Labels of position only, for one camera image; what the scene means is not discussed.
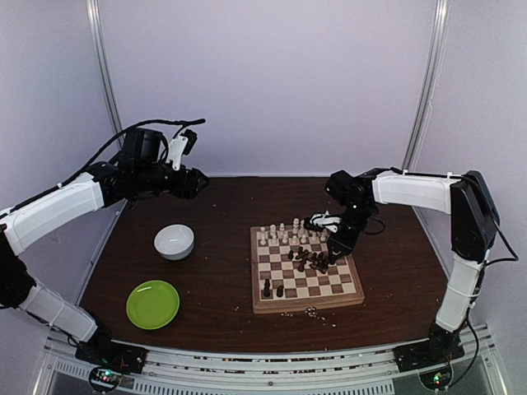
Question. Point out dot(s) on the right aluminium corner post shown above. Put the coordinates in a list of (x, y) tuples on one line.
[(431, 77)]

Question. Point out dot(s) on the green plate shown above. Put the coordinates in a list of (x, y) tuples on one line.
[(152, 305)]

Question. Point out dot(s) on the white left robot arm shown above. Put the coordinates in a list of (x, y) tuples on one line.
[(148, 164)]

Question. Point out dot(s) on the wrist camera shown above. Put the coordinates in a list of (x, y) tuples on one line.
[(322, 221), (180, 146)]

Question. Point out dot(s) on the white ceramic bowl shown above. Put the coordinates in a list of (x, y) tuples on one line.
[(175, 242)]

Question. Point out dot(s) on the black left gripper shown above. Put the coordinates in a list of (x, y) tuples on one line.
[(185, 188)]

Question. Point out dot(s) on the wooden chess board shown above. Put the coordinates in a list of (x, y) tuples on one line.
[(340, 286)]

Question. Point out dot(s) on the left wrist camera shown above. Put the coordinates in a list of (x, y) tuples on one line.
[(180, 146)]

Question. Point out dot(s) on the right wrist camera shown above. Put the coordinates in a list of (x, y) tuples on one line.
[(322, 221)]

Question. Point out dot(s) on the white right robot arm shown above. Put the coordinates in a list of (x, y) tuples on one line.
[(474, 227)]

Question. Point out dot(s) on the dark rook chess piece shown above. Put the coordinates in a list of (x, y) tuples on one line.
[(267, 289)]

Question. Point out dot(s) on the aluminium corner frame post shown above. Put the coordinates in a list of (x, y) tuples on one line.
[(98, 39)]

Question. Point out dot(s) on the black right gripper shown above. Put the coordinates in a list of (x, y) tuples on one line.
[(337, 244)]

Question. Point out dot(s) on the aluminium front frame rail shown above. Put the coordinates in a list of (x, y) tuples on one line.
[(366, 370)]

